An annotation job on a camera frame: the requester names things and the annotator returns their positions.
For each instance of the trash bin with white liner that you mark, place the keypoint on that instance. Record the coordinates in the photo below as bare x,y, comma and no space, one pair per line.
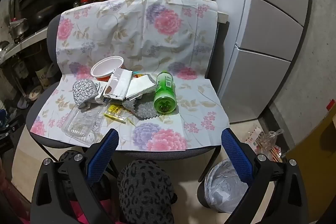
223,187

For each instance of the green plastic bottle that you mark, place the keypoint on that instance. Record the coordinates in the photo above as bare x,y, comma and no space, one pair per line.
164,92

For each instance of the white paper napkin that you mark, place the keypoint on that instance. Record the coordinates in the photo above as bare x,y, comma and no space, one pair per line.
139,86

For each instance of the red wall tag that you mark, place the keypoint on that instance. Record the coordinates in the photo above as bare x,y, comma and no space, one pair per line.
331,104

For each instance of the silver glitter pouch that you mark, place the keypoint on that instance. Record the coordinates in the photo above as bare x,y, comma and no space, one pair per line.
84,91

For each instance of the steel pot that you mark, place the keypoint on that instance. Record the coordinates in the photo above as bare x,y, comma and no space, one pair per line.
18,29

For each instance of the clear plastic tray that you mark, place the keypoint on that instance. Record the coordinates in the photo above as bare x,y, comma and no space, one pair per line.
81,121

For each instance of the clear knotted plastic bag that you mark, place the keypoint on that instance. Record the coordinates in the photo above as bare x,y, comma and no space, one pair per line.
271,142

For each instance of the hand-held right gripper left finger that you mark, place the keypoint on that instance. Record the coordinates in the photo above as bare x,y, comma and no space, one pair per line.
103,151

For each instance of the grey office chair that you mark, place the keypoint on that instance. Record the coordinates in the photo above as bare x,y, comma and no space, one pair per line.
52,29

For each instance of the yellow sachet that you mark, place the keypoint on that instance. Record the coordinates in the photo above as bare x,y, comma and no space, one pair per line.
114,109

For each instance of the grey refrigerator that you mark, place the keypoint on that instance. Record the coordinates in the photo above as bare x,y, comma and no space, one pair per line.
262,29

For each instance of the small white milk carton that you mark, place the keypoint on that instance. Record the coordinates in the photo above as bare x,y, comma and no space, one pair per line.
101,90

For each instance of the white and red noodle cup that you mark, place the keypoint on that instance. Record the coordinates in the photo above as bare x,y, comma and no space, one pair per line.
105,67

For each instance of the grey felt piece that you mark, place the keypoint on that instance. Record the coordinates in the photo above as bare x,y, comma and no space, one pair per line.
143,109

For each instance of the silver foil bag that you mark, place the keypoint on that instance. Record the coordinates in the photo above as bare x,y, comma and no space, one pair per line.
118,85

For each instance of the person's pink jacket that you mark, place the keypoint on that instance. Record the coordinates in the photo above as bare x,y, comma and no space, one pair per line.
115,216

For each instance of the bundle of wooden chopsticks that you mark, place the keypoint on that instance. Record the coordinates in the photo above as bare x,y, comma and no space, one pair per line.
277,154

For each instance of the floral printed sheet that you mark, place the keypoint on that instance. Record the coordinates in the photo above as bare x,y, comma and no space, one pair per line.
157,56

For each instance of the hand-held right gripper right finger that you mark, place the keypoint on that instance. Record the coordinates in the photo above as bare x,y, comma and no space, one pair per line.
236,153

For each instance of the dark wok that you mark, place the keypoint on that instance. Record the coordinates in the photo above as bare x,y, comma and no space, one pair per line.
44,14

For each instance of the printed white red packet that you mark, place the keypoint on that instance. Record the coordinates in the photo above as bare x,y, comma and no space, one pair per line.
253,136

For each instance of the yellow door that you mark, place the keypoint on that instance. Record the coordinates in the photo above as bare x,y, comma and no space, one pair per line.
315,161

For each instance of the kitchen counter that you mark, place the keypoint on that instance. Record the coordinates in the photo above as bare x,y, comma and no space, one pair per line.
23,45

